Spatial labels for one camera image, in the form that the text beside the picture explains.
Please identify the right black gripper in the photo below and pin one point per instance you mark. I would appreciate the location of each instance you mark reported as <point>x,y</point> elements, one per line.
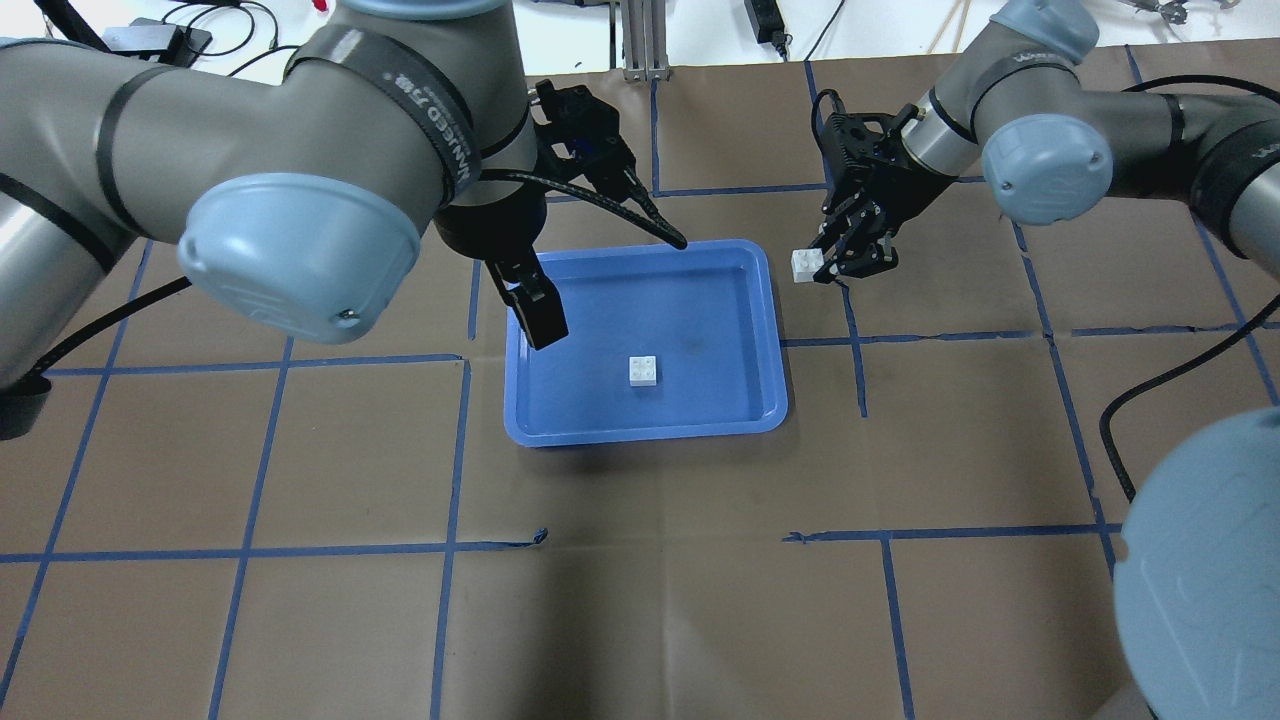
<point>905,193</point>

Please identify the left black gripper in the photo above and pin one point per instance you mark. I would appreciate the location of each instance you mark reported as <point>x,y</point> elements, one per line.
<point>487,231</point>

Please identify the white block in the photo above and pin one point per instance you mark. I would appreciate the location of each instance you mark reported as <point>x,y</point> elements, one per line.
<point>805,264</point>
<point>643,371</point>

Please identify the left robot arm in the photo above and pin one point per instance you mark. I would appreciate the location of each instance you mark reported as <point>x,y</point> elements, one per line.
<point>300,205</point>

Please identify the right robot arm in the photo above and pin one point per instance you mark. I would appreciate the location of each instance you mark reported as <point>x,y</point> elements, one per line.
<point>1195,593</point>

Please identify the blue plastic tray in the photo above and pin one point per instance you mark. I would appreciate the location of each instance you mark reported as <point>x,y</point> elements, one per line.
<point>706,312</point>

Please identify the black power adapter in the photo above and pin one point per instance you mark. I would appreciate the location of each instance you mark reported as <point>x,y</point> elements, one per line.
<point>768,27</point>

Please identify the brown paper table cover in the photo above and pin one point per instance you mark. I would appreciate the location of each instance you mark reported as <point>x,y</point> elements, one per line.
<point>209,522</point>

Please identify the aluminium frame post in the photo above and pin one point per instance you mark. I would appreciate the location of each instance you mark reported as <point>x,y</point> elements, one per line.
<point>644,40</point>

